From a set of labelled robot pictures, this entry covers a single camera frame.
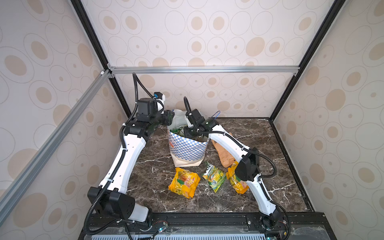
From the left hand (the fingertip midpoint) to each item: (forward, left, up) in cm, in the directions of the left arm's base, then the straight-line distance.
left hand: (174, 110), depth 72 cm
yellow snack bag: (-26, -34, -31) cm, 53 cm away
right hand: (+2, -4, -21) cm, 21 cm away
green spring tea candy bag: (-21, -21, -31) cm, 43 cm away
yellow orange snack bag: (-25, -4, -30) cm, 39 cm away
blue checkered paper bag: (-11, -4, -21) cm, 24 cm away
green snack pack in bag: (+7, 0, -24) cm, 25 cm away
